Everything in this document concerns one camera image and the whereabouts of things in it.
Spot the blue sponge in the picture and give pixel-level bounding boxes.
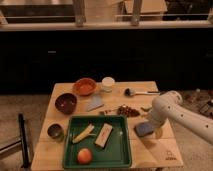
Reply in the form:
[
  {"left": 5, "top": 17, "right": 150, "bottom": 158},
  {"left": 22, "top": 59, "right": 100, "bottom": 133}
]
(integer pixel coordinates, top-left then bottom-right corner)
[{"left": 134, "top": 122, "right": 154, "bottom": 137}]

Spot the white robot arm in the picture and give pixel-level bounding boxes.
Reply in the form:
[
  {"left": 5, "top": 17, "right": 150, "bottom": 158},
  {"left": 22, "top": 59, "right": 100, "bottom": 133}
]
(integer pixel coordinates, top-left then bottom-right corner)
[{"left": 148, "top": 91, "right": 213, "bottom": 145}]

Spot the orange bowl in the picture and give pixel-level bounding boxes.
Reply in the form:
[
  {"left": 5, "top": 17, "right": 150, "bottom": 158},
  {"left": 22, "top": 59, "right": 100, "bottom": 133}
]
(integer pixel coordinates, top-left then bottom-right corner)
[{"left": 73, "top": 78, "right": 96, "bottom": 96}]

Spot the white cup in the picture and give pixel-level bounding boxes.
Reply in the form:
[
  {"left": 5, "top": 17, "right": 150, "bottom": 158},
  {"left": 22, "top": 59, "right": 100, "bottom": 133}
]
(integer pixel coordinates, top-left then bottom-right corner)
[{"left": 101, "top": 77, "right": 115, "bottom": 92}]

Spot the grey cloth piece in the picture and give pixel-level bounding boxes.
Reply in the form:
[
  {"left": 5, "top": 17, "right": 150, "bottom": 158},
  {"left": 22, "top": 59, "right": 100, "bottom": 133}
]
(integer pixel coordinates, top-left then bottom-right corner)
[{"left": 86, "top": 95, "right": 104, "bottom": 112}]

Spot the bunch of red grapes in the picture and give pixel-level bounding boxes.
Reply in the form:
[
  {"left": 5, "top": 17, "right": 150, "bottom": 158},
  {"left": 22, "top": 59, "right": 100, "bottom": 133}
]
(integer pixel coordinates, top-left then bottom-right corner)
[{"left": 101, "top": 104, "right": 141, "bottom": 118}]

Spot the green tray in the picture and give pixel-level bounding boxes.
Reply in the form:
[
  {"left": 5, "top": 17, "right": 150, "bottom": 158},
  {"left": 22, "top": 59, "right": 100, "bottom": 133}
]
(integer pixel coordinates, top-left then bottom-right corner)
[{"left": 62, "top": 115, "right": 132, "bottom": 169}]

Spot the red apple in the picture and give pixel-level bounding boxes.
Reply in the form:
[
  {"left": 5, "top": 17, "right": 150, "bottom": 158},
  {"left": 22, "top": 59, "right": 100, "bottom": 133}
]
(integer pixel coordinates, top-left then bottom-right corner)
[{"left": 77, "top": 148, "right": 93, "bottom": 164}]

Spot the black metal stand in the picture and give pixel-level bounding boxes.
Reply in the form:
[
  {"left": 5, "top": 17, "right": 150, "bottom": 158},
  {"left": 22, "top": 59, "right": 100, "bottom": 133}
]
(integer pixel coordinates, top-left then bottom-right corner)
[{"left": 0, "top": 113, "right": 30, "bottom": 169}]

